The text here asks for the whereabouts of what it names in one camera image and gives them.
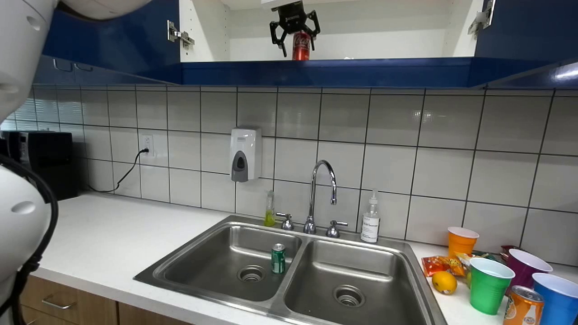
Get closed blue wall cabinet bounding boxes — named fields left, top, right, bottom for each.
left=30, top=54, right=182, bottom=86

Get green plastic cup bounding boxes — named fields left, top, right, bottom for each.
left=465, top=256, right=516, bottom=316

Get orange plastic cup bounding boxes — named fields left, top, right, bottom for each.
left=445, top=225, right=480, bottom=260

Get wooden drawer with metal handle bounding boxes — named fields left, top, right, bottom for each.
left=15, top=274, right=118, bottom=325

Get open blue wall cabinet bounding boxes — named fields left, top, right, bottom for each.
left=176, top=0, right=548, bottom=90

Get red orange snack bag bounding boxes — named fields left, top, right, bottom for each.
left=420, top=251, right=476, bottom=280

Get blue plastic cup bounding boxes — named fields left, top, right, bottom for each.
left=530, top=271, right=578, bottom=325

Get metal cabinet hinge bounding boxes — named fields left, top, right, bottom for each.
left=165, top=18, right=194, bottom=49
left=467, top=0, right=498, bottom=34

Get stainless steel double sink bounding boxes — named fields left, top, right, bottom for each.
left=131, top=215, right=447, bottom=325

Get white wall power outlet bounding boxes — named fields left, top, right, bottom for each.
left=138, top=132, right=154, bottom=159

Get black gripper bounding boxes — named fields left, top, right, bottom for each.
left=266, top=0, right=322, bottom=59

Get blue glossy cabinet door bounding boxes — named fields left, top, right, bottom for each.
left=41, top=0, right=180, bottom=67
left=474, top=0, right=578, bottom=90

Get white wall soap dispenser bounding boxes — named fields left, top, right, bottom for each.
left=229, top=126, right=257, bottom=184

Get black appliance power cord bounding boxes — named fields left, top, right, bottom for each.
left=88, top=146, right=151, bottom=195

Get purple plastic cup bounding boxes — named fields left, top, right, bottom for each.
left=503, top=245, right=554, bottom=289

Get yellow dish soap bottle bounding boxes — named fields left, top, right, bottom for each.
left=261, top=189, right=277, bottom=229

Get green soda can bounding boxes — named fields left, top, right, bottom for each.
left=268, top=242, right=286, bottom=276

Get orange soda can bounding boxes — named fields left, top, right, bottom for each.
left=501, top=285, right=545, bottom=325

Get black countertop appliance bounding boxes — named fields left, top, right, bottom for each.
left=0, top=115, right=79, bottom=202

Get white pump soap bottle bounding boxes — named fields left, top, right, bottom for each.
left=359, top=189, right=382, bottom=245

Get chrome gooseneck faucet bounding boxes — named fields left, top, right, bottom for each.
left=275, top=159, right=350, bottom=240

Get yellow lemon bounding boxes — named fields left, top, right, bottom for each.
left=429, top=269, right=458, bottom=296

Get red cola can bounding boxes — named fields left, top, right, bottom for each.
left=290, top=30, right=312, bottom=63

